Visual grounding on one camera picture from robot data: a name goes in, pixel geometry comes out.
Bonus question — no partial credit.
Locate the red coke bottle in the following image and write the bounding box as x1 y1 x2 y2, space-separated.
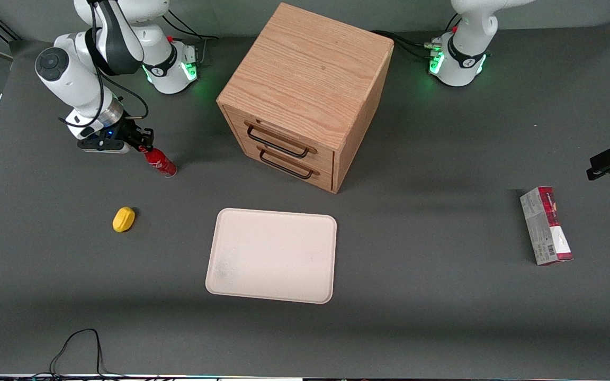
142 147 178 178

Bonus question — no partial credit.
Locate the oak wood drawer cabinet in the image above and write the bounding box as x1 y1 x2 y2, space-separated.
216 2 394 194

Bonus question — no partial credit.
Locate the red grey carton box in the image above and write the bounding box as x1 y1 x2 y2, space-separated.
519 186 573 266

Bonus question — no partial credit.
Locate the thin black looped cable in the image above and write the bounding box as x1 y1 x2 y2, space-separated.
32 328 125 379

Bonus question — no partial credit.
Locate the yellow oblong toy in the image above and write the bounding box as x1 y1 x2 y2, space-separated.
112 206 136 233

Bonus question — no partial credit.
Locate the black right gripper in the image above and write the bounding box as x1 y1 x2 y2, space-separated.
77 119 155 155

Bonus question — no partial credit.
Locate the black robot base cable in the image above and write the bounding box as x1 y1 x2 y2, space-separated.
371 29 439 49
163 10 220 42
390 36 439 60

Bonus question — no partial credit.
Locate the white rectangular plastic tray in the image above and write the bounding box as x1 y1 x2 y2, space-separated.
205 207 338 305

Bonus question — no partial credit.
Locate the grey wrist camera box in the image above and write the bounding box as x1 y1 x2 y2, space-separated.
78 143 130 155

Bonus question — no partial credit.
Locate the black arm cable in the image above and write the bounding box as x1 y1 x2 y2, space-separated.
59 0 149 130

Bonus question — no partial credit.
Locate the oak wood drawer front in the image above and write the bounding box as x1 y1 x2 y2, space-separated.
223 106 336 171
229 130 336 192

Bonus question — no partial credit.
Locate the black metal drawer handle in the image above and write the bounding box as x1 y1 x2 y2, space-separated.
245 123 317 159
257 147 320 180

